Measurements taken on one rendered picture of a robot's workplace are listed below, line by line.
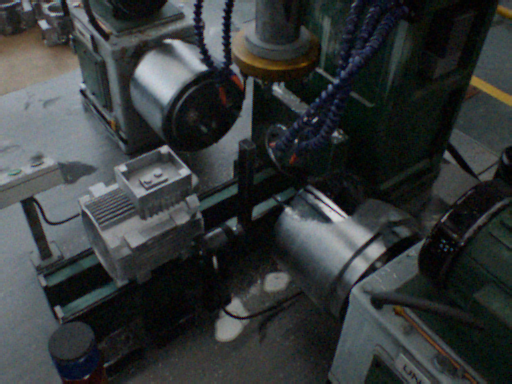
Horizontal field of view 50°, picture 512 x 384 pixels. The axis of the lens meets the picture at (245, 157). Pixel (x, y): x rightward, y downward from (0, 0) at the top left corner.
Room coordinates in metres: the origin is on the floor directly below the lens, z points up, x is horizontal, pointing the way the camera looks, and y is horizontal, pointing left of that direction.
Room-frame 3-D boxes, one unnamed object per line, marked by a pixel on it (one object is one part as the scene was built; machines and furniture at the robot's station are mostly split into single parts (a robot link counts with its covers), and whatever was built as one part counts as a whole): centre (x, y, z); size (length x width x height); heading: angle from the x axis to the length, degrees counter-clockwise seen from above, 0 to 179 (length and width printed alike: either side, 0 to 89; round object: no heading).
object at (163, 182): (0.78, 0.18, 1.11); 0.12 x 0.11 x 0.07; 127
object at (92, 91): (1.41, 0.34, 0.99); 0.35 x 0.31 x 0.37; 37
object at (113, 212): (0.76, 0.21, 1.01); 0.20 x 0.19 x 0.19; 127
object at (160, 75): (1.22, 0.19, 1.04); 0.37 x 0.25 x 0.25; 37
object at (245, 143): (0.75, 0.00, 1.12); 0.04 x 0.03 x 0.26; 127
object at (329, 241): (0.67, -0.22, 1.04); 0.41 x 0.25 x 0.25; 37
